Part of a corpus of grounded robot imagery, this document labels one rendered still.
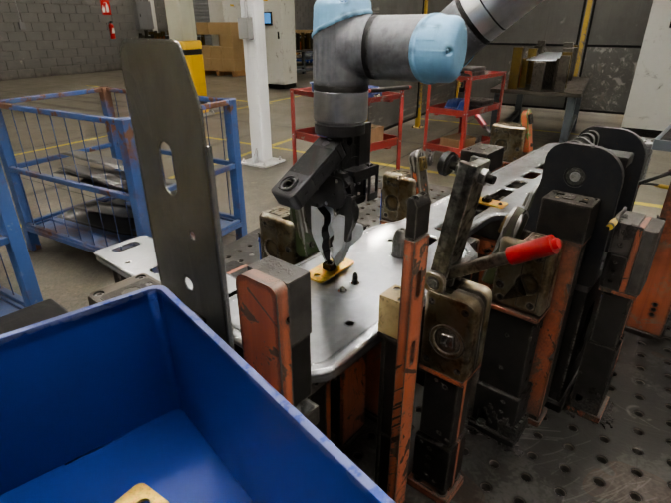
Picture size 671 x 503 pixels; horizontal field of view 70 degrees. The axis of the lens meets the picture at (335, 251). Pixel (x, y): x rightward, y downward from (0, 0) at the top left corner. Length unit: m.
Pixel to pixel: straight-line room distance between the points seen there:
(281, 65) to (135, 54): 10.83
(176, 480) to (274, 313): 0.17
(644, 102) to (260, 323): 7.29
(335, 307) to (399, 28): 0.36
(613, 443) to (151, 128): 0.87
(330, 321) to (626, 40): 7.83
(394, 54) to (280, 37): 10.67
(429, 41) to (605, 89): 7.76
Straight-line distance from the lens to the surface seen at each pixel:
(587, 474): 0.93
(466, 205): 0.56
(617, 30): 8.28
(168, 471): 0.43
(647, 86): 7.49
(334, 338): 0.60
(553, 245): 0.55
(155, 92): 0.46
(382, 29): 0.62
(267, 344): 0.34
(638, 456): 1.00
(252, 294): 0.33
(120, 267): 0.83
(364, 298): 0.68
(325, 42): 0.65
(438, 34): 0.59
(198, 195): 0.44
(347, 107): 0.65
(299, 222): 0.81
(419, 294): 0.53
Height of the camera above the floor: 1.35
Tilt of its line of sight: 26 degrees down
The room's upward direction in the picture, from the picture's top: straight up
